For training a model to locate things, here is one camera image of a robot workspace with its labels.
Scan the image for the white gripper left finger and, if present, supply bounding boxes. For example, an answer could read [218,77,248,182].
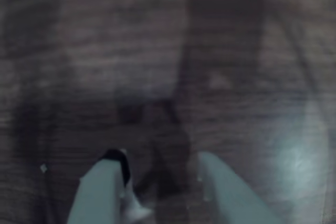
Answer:
[66,149,153,224]

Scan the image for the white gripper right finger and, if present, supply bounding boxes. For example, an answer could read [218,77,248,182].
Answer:
[197,151,286,224]

